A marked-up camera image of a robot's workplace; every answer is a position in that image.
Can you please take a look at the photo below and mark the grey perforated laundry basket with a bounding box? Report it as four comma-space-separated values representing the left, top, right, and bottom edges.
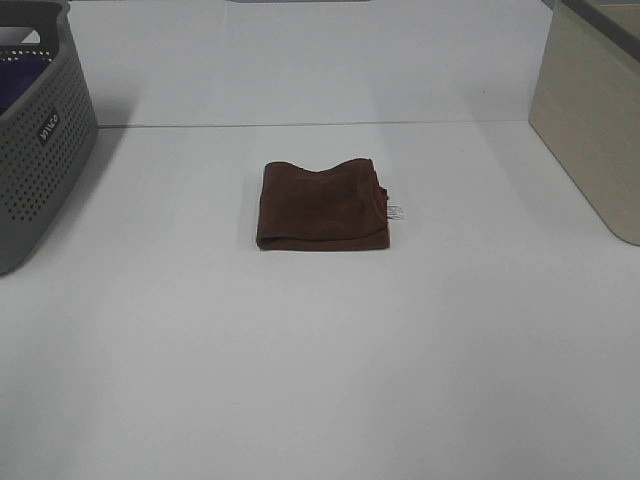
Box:
1, 1, 98, 274

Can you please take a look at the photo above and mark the brown towel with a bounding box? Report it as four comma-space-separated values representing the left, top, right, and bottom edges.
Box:
256, 158, 391, 252

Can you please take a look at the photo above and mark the purple cloth in basket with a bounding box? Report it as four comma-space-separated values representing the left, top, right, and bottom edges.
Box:
0, 55, 50, 113

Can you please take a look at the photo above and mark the beige storage bin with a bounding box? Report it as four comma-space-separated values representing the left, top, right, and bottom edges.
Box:
529, 1, 639, 245

